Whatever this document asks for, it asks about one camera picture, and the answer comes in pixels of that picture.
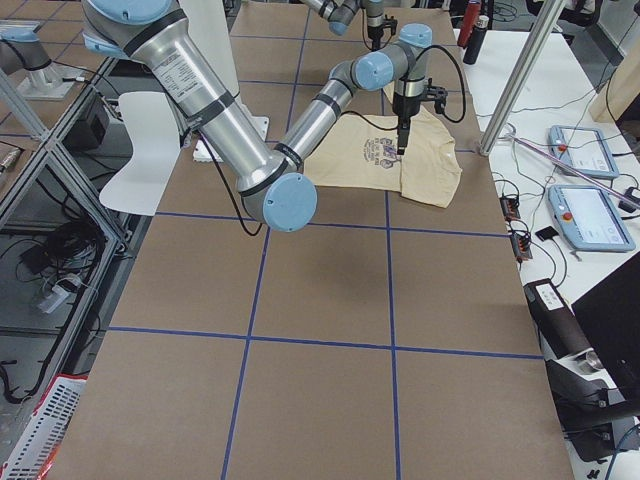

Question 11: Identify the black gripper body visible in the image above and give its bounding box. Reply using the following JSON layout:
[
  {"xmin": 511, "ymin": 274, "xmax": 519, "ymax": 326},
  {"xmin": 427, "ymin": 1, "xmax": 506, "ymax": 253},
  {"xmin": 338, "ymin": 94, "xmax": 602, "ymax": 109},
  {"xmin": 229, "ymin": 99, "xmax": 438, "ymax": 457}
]
[
  {"xmin": 363, "ymin": 14, "xmax": 395, "ymax": 50},
  {"xmin": 392, "ymin": 93, "xmax": 421, "ymax": 131}
]

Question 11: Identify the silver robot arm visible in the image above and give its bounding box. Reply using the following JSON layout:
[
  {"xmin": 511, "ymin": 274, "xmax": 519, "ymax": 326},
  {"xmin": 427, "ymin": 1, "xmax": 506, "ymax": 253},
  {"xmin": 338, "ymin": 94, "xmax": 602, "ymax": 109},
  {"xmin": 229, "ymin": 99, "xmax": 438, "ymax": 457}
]
[
  {"xmin": 82, "ymin": 1, "xmax": 432, "ymax": 232},
  {"xmin": 301, "ymin": 0, "xmax": 398, "ymax": 51}
]

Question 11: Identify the aluminium frame post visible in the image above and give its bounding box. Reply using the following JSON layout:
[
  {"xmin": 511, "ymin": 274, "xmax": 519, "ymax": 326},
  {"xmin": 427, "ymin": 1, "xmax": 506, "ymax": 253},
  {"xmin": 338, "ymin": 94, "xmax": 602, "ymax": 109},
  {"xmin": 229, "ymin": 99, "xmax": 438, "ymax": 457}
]
[{"xmin": 479, "ymin": 0, "xmax": 564, "ymax": 156}]

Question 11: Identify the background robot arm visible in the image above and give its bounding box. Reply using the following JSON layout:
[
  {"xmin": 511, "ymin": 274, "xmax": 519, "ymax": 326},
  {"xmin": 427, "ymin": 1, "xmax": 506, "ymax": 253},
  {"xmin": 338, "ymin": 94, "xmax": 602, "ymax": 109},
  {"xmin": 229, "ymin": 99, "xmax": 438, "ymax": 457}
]
[{"xmin": 1, "ymin": 26, "xmax": 72, "ymax": 100}]

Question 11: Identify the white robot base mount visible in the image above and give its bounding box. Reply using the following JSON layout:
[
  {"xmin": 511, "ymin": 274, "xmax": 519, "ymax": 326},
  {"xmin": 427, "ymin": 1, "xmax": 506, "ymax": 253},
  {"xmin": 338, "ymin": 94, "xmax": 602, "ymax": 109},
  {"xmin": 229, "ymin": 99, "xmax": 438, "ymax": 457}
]
[{"xmin": 192, "ymin": 115, "xmax": 271, "ymax": 165}]

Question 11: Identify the white plastic chair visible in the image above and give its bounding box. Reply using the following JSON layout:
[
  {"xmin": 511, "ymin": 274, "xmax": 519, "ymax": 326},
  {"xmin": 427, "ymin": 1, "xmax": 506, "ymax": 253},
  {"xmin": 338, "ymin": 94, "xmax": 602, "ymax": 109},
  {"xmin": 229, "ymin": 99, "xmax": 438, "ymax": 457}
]
[{"xmin": 99, "ymin": 91, "xmax": 181, "ymax": 216}]

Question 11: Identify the black bottle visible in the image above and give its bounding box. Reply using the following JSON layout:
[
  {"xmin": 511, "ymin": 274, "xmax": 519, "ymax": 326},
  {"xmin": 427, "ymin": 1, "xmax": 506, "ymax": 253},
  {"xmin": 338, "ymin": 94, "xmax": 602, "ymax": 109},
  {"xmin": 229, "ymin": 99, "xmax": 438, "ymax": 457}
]
[{"xmin": 463, "ymin": 15, "xmax": 489, "ymax": 65}]

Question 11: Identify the orange circuit board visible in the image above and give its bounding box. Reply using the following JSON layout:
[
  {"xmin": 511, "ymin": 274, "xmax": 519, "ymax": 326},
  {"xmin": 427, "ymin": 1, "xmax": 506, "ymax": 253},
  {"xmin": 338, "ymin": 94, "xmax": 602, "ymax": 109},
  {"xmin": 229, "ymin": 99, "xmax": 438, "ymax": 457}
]
[
  {"xmin": 510, "ymin": 231, "xmax": 533, "ymax": 263},
  {"xmin": 499, "ymin": 196, "xmax": 521, "ymax": 221}
]

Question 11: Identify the white plastic basket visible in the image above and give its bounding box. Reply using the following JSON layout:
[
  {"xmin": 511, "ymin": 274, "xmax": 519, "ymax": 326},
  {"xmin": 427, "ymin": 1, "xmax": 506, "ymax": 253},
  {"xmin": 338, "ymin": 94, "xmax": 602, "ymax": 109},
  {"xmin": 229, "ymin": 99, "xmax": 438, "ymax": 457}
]
[{"xmin": 1, "ymin": 374, "xmax": 87, "ymax": 479}]

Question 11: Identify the lower teach pendant tablet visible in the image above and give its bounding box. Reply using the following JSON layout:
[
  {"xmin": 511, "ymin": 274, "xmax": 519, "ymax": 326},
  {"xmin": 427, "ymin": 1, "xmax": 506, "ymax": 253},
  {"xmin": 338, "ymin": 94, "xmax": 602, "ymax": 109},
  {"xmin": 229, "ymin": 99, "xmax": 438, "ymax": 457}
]
[{"xmin": 547, "ymin": 185, "xmax": 636, "ymax": 252}]

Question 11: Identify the black monitor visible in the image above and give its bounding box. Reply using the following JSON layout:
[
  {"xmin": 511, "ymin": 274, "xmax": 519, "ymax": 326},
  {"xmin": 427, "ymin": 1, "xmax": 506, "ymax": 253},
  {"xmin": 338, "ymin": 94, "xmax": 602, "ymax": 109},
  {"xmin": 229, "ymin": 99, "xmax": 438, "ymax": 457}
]
[{"xmin": 572, "ymin": 255, "xmax": 640, "ymax": 399}]

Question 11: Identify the wrist camera black cable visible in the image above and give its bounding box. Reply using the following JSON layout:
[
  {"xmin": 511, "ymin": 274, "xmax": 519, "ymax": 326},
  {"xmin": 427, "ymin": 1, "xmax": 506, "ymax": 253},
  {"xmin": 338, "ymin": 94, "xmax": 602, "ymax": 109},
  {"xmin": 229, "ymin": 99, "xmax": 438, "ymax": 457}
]
[{"xmin": 418, "ymin": 44, "xmax": 468, "ymax": 124}]

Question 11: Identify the orange circuit board upper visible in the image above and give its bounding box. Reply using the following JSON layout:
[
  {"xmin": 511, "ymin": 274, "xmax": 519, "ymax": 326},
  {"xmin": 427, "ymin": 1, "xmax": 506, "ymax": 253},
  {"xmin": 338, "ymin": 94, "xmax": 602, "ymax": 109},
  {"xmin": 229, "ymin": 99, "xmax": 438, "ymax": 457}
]
[{"xmin": 499, "ymin": 196, "xmax": 521, "ymax": 221}]

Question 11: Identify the white power strip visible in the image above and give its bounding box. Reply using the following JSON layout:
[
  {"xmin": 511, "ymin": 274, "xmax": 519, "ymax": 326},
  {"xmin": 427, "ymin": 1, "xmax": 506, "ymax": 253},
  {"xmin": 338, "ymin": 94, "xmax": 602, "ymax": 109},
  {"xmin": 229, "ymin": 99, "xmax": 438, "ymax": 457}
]
[{"xmin": 37, "ymin": 279, "xmax": 79, "ymax": 314}]

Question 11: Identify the beige long sleeve shirt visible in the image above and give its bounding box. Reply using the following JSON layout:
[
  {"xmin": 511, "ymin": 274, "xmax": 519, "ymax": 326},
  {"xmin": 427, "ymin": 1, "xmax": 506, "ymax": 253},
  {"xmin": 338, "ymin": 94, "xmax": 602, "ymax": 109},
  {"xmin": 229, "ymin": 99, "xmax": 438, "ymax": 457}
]
[{"xmin": 304, "ymin": 108, "xmax": 462, "ymax": 208}]

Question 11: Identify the teach pendant tablet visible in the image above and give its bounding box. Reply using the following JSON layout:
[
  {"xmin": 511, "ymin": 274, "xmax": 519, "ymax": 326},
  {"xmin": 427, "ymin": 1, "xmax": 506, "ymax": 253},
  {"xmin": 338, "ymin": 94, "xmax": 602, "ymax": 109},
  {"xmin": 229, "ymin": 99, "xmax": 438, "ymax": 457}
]
[
  {"xmin": 548, "ymin": 125, "xmax": 620, "ymax": 180},
  {"xmin": 547, "ymin": 185, "xmax": 636, "ymax": 252}
]

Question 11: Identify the pink metal rod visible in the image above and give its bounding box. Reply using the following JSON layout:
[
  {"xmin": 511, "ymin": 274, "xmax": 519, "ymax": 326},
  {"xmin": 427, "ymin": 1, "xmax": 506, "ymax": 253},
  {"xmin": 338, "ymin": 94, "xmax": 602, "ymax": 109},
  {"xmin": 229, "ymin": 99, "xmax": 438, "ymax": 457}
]
[{"xmin": 504, "ymin": 133, "xmax": 640, "ymax": 210}]

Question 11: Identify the orange circuit board lower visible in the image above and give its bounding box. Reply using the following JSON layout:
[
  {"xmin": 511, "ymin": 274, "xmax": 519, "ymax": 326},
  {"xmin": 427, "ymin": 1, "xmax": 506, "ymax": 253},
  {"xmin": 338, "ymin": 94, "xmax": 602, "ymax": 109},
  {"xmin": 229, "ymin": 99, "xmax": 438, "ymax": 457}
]
[{"xmin": 510, "ymin": 231, "xmax": 533, "ymax": 263}]

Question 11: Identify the upper teach pendant tablet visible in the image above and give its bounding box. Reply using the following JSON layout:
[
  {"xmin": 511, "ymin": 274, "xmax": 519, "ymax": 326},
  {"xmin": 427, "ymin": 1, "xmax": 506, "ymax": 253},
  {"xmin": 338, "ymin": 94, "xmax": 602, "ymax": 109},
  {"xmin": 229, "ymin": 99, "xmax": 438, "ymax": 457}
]
[{"xmin": 548, "ymin": 125, "xmax": 620, "ymax": 180}]

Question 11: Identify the red bottle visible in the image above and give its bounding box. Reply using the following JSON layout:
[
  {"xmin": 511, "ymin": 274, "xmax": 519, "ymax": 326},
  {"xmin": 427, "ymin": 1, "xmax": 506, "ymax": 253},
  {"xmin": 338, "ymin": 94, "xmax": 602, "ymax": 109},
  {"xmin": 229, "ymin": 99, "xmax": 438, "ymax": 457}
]
[{"xmin": 457, "ymin": 0, "xmax": 482, "ymax": 48}]

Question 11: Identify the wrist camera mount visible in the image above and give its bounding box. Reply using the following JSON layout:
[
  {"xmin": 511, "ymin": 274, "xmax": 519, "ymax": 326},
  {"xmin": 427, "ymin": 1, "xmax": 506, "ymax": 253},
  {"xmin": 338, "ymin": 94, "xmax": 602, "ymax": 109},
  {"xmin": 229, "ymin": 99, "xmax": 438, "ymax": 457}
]
[{"xmin": 421, "ymin": 84, "xmax": 448, "ymax": 115}]

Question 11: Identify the black device with label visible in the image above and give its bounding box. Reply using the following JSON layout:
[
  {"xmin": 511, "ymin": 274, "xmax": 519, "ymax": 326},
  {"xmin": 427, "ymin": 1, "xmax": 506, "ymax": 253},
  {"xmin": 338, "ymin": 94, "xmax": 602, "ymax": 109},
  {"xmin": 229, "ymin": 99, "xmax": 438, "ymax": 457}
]
[{"xmin": 523, "ymin": 279, "xmax": 639, "ymax": 462}]

